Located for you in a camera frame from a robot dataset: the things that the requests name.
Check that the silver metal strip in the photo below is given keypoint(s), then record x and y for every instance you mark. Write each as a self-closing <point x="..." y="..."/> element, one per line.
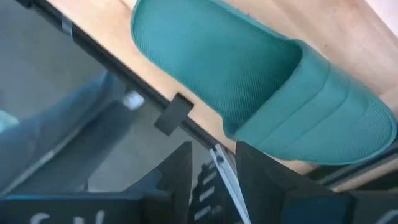
<point x="230" y="183"/>

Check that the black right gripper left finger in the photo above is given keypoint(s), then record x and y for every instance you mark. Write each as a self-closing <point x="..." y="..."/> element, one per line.
<point x="174" y="174"/>

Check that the light teal rubber slide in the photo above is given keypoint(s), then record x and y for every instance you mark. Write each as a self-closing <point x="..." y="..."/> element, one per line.
<point x="233" y="62"/>

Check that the black edge bracket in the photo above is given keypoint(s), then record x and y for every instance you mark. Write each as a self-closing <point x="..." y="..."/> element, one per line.
<point x="174" y="115"/>

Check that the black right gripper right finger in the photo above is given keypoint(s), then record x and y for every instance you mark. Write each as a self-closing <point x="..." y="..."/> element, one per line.
<point x="258" y="186"/>

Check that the grey tape strip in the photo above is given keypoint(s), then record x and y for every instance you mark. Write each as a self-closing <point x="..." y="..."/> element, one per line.
<point x="66" y="26"/>

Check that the aluminium frame rail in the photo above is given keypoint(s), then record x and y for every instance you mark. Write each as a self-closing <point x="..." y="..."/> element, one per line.
<point x="357" y="174"/>

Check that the black box with white labels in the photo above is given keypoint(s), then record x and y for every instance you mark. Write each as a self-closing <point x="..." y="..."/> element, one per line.
<point x="211" y="199"/>

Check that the small white block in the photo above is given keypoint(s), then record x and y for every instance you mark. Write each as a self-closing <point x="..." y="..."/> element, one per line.
<point x="133" y="100"/>

